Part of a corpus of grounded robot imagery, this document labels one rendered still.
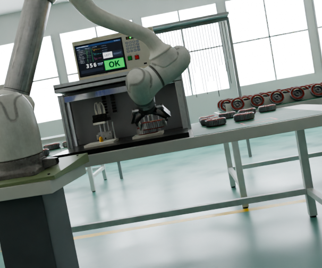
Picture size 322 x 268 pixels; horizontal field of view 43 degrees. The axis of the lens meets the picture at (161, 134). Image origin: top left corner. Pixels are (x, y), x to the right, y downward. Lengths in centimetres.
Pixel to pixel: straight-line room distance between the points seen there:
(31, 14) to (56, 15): 732
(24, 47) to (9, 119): 36
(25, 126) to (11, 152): 10
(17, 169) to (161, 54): 67
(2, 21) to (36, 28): 770
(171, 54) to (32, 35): 53
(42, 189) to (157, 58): 67
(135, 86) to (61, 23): 745
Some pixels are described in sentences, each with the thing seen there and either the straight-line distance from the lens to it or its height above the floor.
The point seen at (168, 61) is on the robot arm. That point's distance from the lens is 161.
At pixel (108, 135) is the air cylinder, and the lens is 222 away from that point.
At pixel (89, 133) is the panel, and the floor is 82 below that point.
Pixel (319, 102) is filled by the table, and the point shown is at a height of 72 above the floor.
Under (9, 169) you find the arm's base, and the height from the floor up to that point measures 79.
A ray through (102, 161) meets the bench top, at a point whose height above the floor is 71.
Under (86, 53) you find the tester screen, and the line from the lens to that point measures 226.
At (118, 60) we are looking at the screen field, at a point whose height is 118.
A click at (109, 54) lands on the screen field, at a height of 122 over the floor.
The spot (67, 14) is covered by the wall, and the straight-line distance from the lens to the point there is 895.
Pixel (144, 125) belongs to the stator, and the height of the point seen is 83.
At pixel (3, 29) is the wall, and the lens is 934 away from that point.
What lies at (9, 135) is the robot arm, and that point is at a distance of 141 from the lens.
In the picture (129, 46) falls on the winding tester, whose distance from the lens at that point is 222.
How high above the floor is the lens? 91
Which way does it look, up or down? 4 degrees down
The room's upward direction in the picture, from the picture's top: 10 degrees counter-clockwise
